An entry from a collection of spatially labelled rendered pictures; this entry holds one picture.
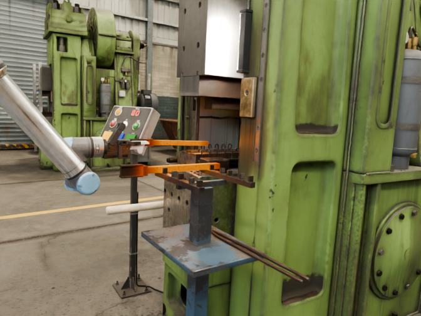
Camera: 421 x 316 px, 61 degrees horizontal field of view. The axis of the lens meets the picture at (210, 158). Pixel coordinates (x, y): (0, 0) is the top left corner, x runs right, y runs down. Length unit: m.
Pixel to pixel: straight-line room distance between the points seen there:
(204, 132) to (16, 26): 8.03
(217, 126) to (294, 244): 0.80
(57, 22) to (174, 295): 5.31
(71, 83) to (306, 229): 5.45
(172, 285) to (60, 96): 4.93
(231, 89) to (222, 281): 0.94
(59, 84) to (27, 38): 3.33
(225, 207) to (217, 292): 0.43
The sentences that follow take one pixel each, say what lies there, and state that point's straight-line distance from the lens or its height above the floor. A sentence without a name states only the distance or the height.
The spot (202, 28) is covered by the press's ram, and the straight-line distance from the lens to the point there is 1.74.
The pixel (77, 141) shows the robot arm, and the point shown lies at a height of 1.05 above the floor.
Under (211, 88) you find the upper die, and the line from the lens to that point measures 1.75.
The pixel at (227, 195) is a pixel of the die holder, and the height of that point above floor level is 0.81.
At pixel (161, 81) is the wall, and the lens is 10.93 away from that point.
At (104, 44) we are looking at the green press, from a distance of 6.69.
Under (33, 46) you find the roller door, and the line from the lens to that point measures 9.72.
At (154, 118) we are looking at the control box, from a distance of 2.16.
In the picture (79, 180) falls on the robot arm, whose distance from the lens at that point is 1.44.
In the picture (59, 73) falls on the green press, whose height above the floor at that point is 1.65.
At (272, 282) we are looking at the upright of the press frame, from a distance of 1.66.
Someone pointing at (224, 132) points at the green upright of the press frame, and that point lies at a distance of 2.11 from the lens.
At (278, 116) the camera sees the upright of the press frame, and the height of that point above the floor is 1.20.
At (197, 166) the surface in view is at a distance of 1.41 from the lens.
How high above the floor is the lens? 1.22
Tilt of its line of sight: 8 degrees down
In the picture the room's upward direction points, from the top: 3 degrees clockwise
